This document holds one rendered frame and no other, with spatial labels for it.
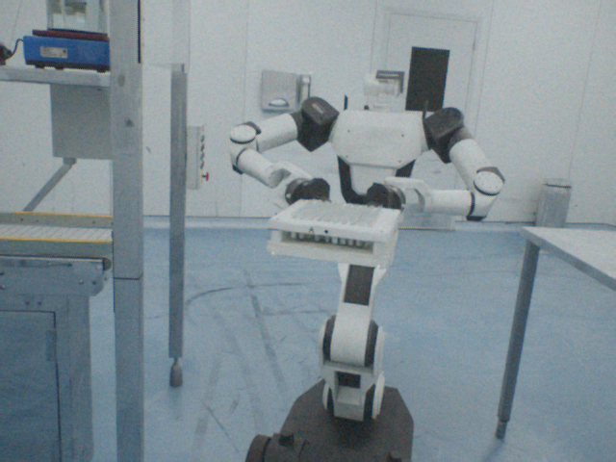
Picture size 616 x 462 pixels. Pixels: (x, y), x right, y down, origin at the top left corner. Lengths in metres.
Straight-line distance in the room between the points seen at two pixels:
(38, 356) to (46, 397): 0.12
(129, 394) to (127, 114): 0.70
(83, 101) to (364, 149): 0.81
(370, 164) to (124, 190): 0.76
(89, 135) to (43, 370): 0.64
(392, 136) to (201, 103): 3.67
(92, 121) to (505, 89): 4.99
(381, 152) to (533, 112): 4.68
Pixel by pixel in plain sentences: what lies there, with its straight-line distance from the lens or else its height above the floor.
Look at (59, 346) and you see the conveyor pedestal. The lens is 1.65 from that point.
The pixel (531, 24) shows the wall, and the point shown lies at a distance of 6.28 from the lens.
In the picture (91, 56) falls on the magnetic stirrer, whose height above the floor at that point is 1.36.
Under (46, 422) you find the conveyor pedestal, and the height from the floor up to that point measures 0.39.
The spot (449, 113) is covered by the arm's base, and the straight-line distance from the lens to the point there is 1.79.
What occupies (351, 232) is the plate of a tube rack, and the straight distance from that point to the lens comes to 1.09.
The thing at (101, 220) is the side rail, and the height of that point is 0.91.
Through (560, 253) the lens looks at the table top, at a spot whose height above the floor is 0.86.
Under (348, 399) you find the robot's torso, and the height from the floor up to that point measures 0.33.
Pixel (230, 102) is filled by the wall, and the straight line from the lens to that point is 5.26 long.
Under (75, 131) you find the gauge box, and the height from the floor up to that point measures 1.17.
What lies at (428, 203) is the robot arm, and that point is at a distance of 1.54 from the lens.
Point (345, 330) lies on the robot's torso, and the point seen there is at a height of 0.63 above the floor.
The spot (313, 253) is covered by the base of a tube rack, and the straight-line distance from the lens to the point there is 1.11.
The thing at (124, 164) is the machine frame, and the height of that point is 1.13.
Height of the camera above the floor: 1.32
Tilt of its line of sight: 14 degrees down
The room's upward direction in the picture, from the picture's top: 4 degrees clockwise
